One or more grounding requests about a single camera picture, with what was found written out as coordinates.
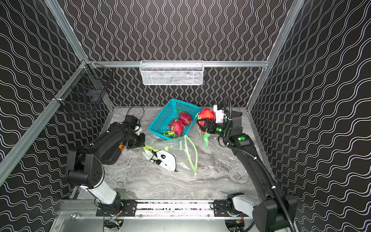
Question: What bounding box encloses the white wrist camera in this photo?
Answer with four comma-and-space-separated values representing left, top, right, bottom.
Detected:
133, 125, 142, 136
213, 104, 225, 123

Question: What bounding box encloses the teal plastic basket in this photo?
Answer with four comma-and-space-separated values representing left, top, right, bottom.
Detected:
149, 99, 201, 140

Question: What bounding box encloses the white wire mesh basket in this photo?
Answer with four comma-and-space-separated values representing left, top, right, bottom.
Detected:
139, 60, 204, 86

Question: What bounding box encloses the panda print zip-top bag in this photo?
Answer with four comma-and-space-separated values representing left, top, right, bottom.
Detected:
143, 135, 198, 177

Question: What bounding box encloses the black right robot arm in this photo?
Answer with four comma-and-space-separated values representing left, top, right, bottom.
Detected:
197, 111, 298, 232

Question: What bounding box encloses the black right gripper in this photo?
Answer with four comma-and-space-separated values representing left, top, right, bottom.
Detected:
197, 118, 231, 139

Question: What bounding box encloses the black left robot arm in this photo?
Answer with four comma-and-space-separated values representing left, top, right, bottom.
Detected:
66, 115, 146, 215

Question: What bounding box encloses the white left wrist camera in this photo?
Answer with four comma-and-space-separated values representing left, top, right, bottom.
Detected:
133, 125, 142, 136

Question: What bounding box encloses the pink dragon fruit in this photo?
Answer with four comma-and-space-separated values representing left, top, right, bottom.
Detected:
196, 108, 215, 148
178, 109, 193, 126
164, 119, 185, 139

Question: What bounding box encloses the black wire mesh basket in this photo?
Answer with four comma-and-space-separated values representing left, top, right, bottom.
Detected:
57, 61, 113, 118

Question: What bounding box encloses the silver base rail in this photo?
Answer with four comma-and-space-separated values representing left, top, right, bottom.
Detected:
49, 198, 299, 232

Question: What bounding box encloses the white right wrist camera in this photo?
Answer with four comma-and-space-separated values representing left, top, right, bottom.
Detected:
213, 104, 225, 123

